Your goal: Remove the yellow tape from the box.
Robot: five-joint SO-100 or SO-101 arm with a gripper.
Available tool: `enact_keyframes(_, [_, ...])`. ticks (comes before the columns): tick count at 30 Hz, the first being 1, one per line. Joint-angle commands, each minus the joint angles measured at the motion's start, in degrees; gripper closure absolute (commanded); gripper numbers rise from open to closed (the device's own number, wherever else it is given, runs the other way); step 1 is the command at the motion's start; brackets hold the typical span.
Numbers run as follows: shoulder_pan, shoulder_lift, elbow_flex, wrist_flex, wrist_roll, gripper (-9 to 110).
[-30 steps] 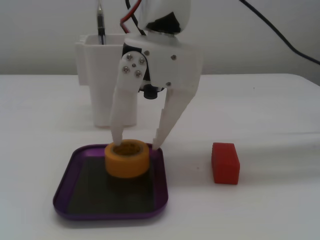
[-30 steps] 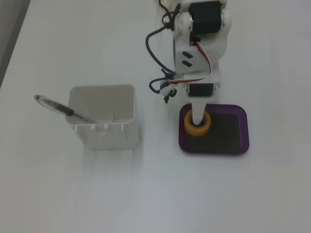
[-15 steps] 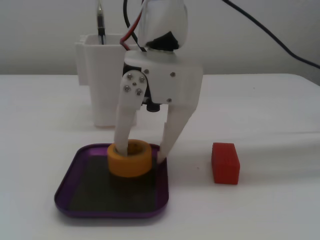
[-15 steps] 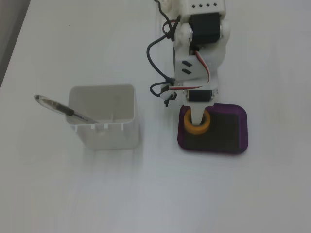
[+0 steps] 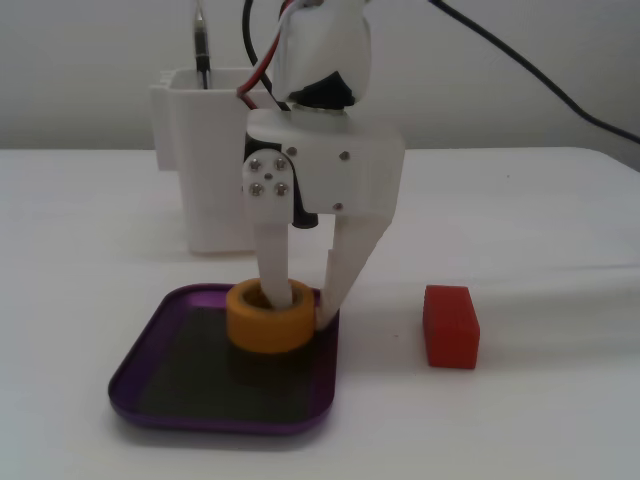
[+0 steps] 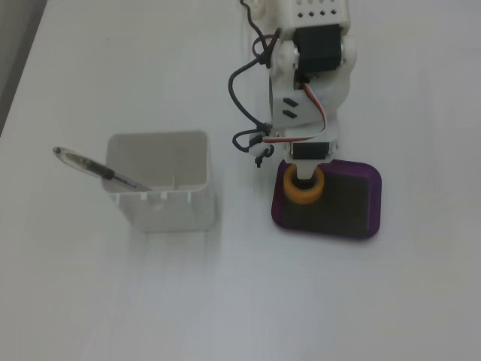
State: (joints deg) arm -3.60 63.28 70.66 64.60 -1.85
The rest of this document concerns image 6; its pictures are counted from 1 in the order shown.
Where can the yellow tape roll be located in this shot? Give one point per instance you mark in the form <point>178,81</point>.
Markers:
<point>300,197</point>

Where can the purple metal tray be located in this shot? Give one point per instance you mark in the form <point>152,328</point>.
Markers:
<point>345,203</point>

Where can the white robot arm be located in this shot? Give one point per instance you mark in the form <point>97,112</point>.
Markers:
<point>319,11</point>

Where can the white plastic pen holder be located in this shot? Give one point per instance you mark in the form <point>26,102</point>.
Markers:
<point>169,214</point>

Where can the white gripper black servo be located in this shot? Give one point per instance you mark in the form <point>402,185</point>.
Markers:
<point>309,151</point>

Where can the clear black ballpoint pen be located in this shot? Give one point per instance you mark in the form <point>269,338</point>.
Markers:
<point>86,162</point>

